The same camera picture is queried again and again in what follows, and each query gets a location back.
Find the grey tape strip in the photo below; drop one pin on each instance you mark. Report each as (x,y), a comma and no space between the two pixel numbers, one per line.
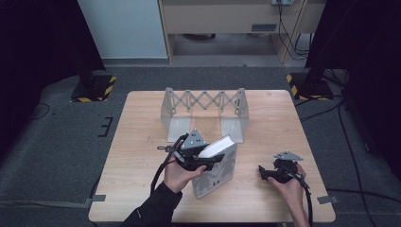
(96,199)
(327,199)

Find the striped black stand base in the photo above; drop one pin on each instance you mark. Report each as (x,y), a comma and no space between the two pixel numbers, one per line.
(310,88)
(94,90)

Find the black curtain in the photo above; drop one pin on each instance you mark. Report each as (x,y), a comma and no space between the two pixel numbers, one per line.
(41,63)
(369,78)

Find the white power strip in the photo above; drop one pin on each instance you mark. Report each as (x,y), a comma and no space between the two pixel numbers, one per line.
(282,2)

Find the white panel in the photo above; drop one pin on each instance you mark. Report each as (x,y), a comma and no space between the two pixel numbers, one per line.
(126,28)

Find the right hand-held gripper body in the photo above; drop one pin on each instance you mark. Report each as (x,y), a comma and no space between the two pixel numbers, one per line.
(285,170)

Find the person's right hand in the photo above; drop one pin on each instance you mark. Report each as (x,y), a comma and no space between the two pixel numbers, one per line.
(291,192)

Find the grey hardcover book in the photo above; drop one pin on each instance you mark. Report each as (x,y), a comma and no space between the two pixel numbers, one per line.
(217,173)

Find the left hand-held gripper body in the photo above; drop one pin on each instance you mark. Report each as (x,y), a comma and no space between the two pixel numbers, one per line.
(190,148)

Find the person's left hand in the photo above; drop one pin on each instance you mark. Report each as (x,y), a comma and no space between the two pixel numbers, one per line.
(179,176)

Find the expandable metal bookend rack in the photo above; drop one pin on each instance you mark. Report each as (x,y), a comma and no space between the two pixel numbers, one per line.
(205,107)

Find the light wooden desk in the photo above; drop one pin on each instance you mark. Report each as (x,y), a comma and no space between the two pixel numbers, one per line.
(220,19)

